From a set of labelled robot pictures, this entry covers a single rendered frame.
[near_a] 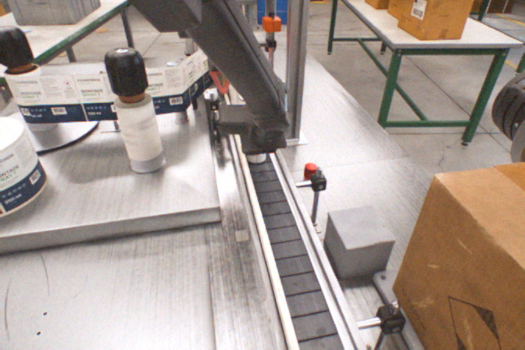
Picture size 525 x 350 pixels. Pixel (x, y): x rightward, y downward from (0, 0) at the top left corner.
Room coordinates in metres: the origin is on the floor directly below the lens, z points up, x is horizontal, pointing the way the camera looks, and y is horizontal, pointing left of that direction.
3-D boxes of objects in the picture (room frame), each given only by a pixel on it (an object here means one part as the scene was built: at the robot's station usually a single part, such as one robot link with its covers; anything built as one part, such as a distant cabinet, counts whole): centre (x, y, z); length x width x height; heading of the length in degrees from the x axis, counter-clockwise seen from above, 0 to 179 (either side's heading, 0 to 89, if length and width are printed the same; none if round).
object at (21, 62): (0.90, 0.66, 1.04); 0.09 x 0.09 x 0.29
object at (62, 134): (0.90, 0.66, 0.89); 0.31 x 0.31 x 0.01
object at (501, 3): (6.66, -4.13, 0.19); 0.64 x 0.54 x 0.37; 94
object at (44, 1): (2.71, 1.51, 0.91); 0.60 x 0.40 x 0.22; 4
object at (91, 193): (0.88, 0.50, 0.86); 0.80 x 0.67 x 0.05; 12
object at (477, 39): (3.18, -1.18, 0.39); 2.20 x 0.80 x 0.78; 1
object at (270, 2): (1.03, -0.02, 1.18); 0.04 x 0.04 x 0.21
